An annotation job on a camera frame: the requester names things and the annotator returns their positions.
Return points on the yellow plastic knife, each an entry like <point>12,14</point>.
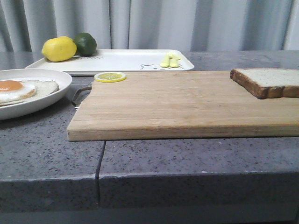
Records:
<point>173,62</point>

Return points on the white bear tray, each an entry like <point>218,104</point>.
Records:
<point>115,60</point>

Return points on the green lime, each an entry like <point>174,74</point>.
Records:
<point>86,44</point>

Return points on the lemon slice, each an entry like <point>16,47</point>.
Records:
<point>110,77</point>

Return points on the white round plate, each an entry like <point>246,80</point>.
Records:
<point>63,80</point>

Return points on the yellow plastic fork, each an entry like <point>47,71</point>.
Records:
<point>166,60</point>

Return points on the yellow lemon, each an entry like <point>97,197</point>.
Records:
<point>59,49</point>

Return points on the grey curtain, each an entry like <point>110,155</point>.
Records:
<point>186,25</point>

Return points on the metal board handle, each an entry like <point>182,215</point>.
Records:
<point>80,95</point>

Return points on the wooden cutting board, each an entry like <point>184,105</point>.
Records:
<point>184,104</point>

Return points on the fried egg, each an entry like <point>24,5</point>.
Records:
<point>11,90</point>

